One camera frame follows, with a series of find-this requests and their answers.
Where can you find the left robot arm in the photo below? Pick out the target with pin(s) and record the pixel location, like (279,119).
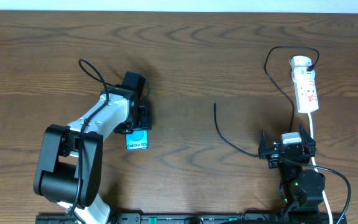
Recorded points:
(69,167)

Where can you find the white power strip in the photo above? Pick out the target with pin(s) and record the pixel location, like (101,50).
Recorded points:
(305,90)

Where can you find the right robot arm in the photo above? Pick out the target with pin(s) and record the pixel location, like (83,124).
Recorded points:
(301,189)

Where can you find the white USB charger plug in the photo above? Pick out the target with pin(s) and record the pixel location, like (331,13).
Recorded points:
(300,61)

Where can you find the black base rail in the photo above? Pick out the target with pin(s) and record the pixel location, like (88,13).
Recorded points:
(252,217)

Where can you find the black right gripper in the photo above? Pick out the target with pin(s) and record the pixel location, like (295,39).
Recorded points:
(272,155)

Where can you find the turquoise screen smartphone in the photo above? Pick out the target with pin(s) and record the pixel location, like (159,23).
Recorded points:
(137,140)

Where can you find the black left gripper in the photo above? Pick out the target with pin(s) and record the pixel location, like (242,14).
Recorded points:
(145,119)

